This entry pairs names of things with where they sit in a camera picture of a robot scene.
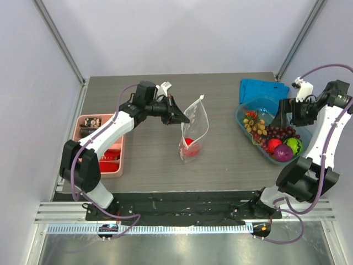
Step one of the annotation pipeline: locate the blue folded cloth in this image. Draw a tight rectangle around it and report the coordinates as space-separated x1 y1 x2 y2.
239 79 290 104

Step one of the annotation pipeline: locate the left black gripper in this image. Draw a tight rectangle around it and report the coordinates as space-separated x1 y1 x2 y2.
146 94 189 125

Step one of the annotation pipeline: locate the yellow-brown longan bunch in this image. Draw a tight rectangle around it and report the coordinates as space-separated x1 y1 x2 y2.
243 118 268 136

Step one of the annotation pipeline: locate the clear zip top bag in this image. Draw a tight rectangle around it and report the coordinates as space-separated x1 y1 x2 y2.
178 95 210 163

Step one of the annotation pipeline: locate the left aluminium frame post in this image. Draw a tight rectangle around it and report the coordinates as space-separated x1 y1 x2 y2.
33 0 85 85

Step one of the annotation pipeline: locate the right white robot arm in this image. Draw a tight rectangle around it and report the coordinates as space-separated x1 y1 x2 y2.
249 79 352 218

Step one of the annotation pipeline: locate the blue transparent plastic container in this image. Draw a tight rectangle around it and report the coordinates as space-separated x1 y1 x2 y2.
235 96 312 165

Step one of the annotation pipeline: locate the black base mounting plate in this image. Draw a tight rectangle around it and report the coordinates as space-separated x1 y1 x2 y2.
85 190 282 226

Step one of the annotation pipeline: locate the pink compartment tray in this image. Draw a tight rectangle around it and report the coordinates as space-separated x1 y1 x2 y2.
72 114 126 179

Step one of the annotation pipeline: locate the red textured ball fruit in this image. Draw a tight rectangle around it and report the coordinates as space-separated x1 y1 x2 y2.
267 138 282 153

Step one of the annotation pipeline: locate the right aluminium frame post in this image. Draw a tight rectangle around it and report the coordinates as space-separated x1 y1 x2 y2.
274 0 327 82

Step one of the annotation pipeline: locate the dark purple grape bunch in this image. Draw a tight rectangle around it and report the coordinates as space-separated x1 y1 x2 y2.
266 125 301 140

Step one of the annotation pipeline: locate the green watermelon ball toy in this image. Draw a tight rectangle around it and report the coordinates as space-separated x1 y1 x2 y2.
284 137 303 156

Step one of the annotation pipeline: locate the red toy in tray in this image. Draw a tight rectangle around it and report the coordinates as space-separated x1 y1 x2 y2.
99 161 119 173

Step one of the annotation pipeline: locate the white slotted cable duct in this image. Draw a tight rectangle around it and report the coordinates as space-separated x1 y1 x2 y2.
46 223 253 235

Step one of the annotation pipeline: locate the small red grape sprig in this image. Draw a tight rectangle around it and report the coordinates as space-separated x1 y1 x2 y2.
250 131 270 154

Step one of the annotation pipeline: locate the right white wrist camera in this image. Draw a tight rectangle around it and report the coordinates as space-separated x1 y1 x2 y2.
292 77 314 103

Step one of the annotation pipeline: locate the red toy teeth piece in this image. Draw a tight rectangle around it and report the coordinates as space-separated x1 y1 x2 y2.
100 149 121 161

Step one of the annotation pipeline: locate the aluminium frame post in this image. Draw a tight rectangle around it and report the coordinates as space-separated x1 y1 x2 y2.
33 0 85 85
274 0 327 82

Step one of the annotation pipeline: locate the red apple toy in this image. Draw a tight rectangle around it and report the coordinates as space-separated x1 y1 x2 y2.
179 138 200 158

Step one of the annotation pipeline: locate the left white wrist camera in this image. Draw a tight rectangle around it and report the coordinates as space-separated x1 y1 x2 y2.
156 81 172 102

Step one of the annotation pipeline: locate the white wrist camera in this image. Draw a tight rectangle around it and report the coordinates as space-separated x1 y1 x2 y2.
156 81 172 102
292 77 314 103

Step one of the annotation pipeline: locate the purple onion toy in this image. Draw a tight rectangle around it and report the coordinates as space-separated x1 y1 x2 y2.
274 144 293 162

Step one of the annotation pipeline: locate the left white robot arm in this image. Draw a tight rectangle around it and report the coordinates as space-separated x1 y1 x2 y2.
60 81 190 220

